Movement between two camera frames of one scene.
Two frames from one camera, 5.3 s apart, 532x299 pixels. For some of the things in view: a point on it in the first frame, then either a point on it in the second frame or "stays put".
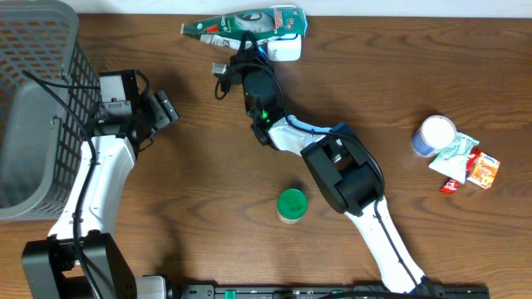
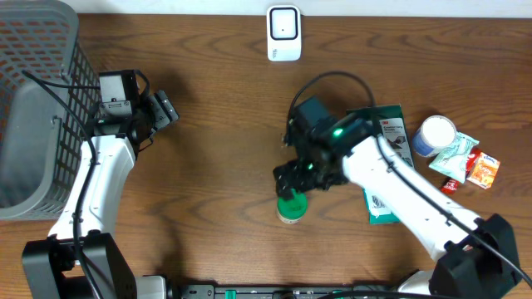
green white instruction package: x=263 y=25 -> x=391 y=128
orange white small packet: x=485 y=171 stays put
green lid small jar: x=292 y=205 stays put
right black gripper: x=244 y=61 -> x=295 y=170
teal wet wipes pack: x=452 y=160 stays put
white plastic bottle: x=435 y=134 stays put
